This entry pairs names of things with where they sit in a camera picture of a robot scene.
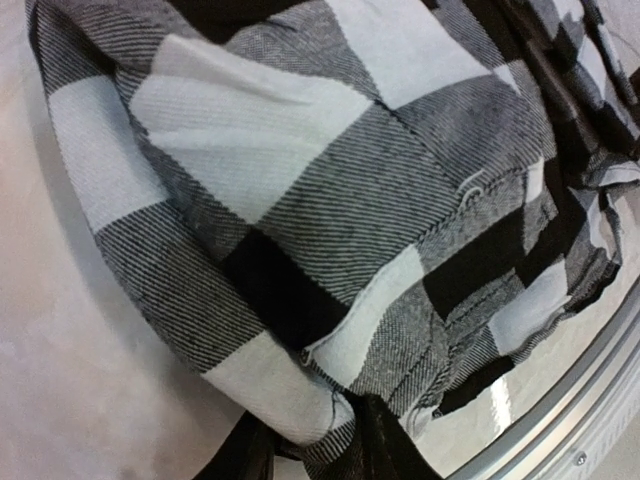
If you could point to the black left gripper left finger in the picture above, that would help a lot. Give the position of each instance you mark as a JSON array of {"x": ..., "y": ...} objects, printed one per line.
[{"x": 246, "y": 454}]

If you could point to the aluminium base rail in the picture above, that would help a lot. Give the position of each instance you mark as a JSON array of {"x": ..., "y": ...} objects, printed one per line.
[{"x": 572, "y": 428}]

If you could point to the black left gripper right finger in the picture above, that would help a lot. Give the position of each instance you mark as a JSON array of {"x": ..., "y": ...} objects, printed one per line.
[{"x": 389, "y": 453}]

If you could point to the black white patterned garment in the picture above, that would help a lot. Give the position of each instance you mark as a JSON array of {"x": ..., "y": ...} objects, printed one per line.
[{"x": 311, "y": 202}]

